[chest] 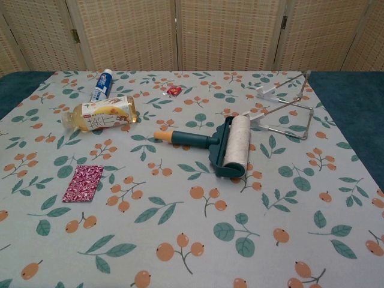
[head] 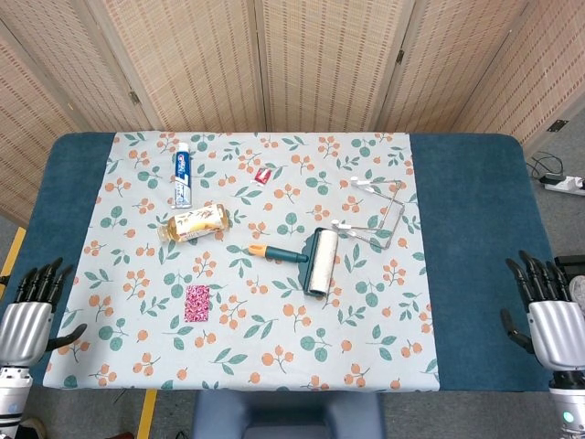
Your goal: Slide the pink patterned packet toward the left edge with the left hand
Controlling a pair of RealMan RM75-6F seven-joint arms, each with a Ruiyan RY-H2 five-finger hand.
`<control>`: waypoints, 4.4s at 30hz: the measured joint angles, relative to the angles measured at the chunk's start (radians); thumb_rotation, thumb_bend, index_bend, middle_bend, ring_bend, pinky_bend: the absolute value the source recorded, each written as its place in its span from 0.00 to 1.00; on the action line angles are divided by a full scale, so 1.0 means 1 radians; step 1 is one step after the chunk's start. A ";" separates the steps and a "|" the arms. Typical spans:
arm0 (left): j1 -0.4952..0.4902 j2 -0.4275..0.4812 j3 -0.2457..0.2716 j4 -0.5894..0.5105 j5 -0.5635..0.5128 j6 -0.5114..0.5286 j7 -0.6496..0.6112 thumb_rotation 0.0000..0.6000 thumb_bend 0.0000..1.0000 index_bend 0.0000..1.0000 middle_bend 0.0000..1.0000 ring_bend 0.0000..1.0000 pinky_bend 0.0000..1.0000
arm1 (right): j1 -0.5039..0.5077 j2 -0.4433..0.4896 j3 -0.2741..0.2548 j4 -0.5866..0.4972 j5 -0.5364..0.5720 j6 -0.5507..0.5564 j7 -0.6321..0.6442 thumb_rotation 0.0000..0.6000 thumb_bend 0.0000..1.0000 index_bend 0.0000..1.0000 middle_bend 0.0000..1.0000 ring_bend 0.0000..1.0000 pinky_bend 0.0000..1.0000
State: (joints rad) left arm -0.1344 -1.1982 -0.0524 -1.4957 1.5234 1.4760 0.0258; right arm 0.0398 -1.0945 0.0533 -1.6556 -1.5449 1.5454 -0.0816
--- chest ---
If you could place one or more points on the floral orange berry tablecloth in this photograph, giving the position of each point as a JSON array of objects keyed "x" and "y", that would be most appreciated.
[{"x": 180, "y": 225}]

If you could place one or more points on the yellow tea drink bottle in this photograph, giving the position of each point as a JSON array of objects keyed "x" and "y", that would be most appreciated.
[{"x": 102, "y": 115}]

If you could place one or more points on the blue white toothpaste tube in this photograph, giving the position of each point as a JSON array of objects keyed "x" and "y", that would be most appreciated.
[{"x": 102, "y": 85}]

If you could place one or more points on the woven bamboo folding screen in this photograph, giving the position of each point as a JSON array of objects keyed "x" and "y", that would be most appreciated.
[{"x": 225, "y": 33}]

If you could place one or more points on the brass screen hinge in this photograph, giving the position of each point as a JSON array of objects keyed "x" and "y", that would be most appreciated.
[
  {"x": 283, "y": 22},
  {"x": 75, "y": 35}
]

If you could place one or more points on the small red snack packet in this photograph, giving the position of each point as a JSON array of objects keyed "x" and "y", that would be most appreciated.
[{"x": 174, "y": 91}]

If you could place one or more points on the red patterned packet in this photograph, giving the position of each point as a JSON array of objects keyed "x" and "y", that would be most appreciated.
[{"x": 83, "y": 183}]

